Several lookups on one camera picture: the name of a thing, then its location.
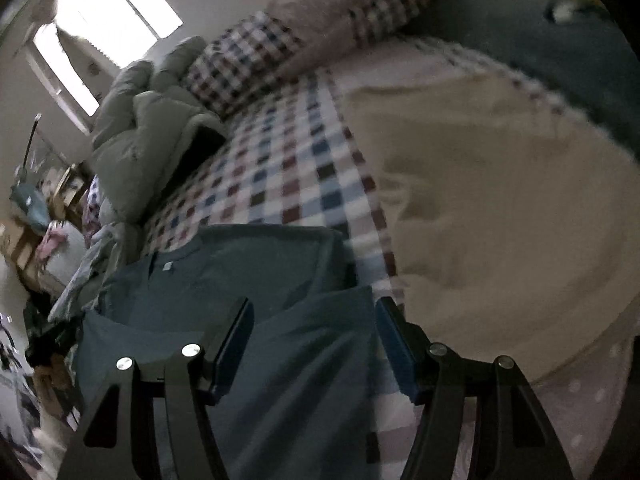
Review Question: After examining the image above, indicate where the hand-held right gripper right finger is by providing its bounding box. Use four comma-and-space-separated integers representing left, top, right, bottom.
374, 296, 576, 480

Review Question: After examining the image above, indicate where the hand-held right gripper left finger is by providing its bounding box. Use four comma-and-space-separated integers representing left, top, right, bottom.
57, 297, 256, 480

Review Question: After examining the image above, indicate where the dark teal shirt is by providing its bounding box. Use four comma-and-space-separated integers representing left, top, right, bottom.
75, 225, 377, 480

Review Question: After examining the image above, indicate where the light grey-green garment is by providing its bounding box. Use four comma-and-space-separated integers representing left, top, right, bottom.
49, 220, 146, 322

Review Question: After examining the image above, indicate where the beige cloth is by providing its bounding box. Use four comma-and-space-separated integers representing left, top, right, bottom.
342, 72, 640, 385

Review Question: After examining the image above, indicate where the checkered bed sheet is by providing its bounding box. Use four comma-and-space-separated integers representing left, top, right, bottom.
142, 35, 640, 480

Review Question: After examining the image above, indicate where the grey covered furniture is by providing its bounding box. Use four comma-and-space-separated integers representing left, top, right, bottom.
49, 225, 87, 287

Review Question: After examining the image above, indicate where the pink dotted sheet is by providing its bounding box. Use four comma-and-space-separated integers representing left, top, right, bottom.
530, 332, 636, 476

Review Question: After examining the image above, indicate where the pink cloth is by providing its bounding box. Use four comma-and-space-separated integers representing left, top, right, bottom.
37, 224, 69, 267

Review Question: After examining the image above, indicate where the cardboard box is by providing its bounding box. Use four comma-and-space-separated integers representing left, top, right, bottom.
9, 229, 42, 282

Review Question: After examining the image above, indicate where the wooden chair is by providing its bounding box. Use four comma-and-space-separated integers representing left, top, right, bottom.
51, 161, 89, 222

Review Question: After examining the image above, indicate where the grey-green puffy jacket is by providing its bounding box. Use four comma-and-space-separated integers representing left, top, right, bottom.
91, 35, 228, 223

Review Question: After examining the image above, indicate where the teal bag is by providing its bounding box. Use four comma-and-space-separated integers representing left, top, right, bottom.
12, 181, 49, 232

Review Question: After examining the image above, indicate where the black pole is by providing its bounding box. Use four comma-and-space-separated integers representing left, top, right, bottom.
22, 114, 42, 172

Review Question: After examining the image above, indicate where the checkered pillow with pink band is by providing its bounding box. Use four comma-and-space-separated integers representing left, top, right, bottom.
181, 0, 437, 117

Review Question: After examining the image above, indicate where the blue cartoon print cloth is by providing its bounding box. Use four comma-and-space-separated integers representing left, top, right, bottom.
410, 0, 640, 162

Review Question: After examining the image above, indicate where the window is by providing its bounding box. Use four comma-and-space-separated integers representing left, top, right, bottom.
30, 0, 184, 122

